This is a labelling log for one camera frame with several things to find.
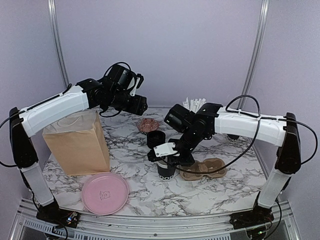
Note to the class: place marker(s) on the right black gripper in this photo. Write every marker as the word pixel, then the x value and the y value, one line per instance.
pixel 188 160

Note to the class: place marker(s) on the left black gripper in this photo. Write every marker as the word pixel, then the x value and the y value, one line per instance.
pixel 138 107

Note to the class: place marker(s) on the black paper coffee cup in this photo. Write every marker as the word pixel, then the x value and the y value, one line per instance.
pixel 165 172

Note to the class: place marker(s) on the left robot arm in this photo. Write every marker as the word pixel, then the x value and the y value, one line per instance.
pixel 116 89

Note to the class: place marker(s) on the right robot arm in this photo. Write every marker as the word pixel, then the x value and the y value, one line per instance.
pixel 213 119

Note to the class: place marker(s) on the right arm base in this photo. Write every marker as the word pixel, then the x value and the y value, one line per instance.
pixel 256 216

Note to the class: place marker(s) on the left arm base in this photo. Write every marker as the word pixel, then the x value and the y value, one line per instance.
pixel 54 214

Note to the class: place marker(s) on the stack of black lids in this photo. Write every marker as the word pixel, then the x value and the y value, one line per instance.
pixel 155 138

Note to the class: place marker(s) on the bundle of white straws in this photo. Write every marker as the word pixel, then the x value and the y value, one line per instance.
pixel 194 104

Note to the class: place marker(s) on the brown cardboard cup carrier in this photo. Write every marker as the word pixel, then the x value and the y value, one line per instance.
pixel 196 171

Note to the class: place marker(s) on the pink plate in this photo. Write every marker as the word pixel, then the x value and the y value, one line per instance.
pixel 105 193

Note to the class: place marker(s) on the brown paper bag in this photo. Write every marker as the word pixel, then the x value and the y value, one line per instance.
pixel 78 144

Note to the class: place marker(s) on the black cup holding straws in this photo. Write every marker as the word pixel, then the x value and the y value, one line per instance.
pixel 232 138

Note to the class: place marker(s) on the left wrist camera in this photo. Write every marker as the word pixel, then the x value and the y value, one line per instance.
pixel 135 84

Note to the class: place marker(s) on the left aluminium frame post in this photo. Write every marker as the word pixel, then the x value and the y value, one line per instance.
pixel 57 41

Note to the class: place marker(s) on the aluminium frame post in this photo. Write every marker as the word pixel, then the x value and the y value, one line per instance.
pixel 57 41
pixel 258 43

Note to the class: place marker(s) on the right aluminium frame post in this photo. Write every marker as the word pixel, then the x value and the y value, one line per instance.
pixel 258 43

